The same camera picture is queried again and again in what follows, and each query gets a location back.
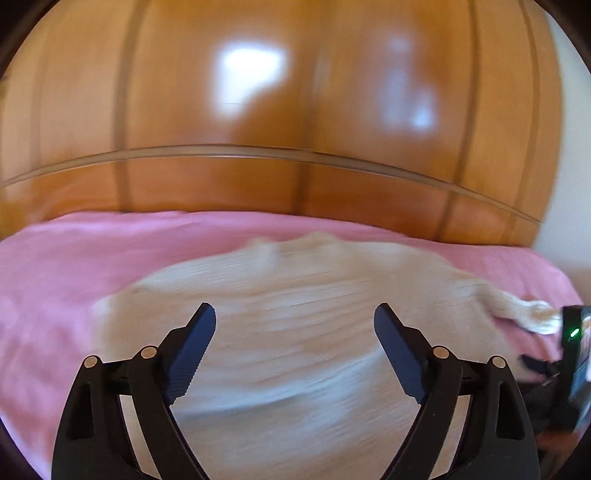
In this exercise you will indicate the pink blanket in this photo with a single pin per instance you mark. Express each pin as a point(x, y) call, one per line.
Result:
point(69, 258)

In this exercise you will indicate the cream knit sweater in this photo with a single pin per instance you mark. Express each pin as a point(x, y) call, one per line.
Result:
point(300, 323)

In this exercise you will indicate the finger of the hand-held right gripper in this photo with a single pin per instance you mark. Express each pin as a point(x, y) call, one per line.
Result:
point(538, 365)

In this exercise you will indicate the wooden headboard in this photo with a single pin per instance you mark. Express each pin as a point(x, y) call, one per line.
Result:
point(184, 92)

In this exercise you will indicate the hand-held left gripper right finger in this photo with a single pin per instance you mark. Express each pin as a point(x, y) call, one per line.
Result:
point(400, 357)

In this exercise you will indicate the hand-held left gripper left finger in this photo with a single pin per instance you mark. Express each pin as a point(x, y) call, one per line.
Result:
point(191, 357)

